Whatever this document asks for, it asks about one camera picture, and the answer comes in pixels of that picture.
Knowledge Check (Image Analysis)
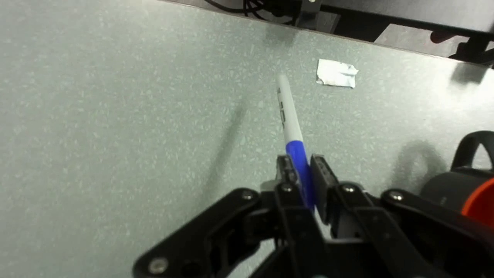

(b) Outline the black metal frame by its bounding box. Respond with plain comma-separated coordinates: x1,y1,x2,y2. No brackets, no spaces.
266,0,494,70

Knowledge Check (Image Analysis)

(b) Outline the black and red mug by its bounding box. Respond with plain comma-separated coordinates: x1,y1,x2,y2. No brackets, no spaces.
420,131,494,228

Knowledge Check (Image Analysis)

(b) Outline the blue and white pen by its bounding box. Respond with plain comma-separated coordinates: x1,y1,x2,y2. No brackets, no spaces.
276,75,332,237

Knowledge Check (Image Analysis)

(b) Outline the black cable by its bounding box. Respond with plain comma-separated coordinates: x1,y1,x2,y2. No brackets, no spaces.
204,0,299,24

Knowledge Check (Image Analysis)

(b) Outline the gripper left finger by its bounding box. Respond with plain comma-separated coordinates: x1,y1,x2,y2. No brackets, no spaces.
132,154,321,278

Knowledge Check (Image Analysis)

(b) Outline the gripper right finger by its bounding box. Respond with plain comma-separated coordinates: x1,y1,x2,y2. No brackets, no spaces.
310,154,494,278

